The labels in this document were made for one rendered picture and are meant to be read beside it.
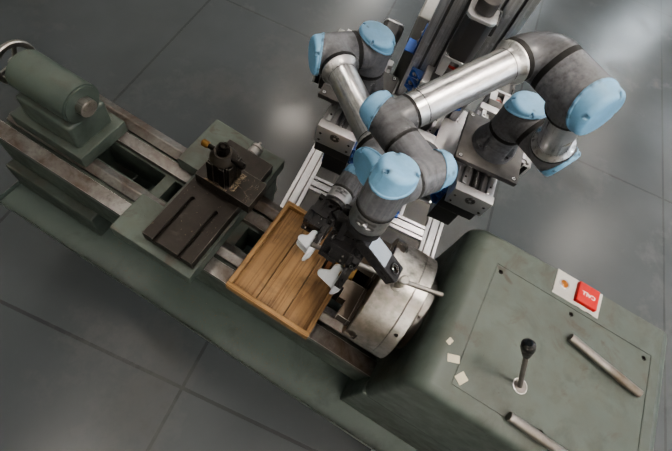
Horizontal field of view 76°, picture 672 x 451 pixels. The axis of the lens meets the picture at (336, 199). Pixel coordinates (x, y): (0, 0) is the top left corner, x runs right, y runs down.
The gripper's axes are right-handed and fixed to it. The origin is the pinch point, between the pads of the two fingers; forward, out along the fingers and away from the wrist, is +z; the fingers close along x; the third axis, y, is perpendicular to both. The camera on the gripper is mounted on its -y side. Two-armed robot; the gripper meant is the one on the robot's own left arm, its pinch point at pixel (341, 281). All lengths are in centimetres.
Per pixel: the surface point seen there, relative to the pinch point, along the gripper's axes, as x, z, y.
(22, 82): -14, 20, 110
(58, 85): -17, 16, 99
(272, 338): -18, 79, 9
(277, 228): -33, 39, 27
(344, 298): -11.5, 21.9, -3.7
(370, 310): -7.2, 13.8, -10.3
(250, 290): -11, 45, 22
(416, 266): -21.4, 6.5, -15.0
